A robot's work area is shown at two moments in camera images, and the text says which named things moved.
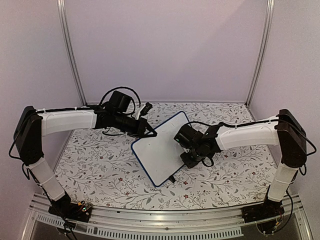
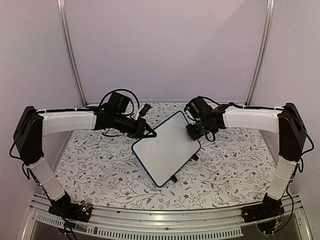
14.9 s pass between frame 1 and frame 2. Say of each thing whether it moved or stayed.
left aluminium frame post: stayed
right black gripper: moved
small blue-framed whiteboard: stayed
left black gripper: stayed
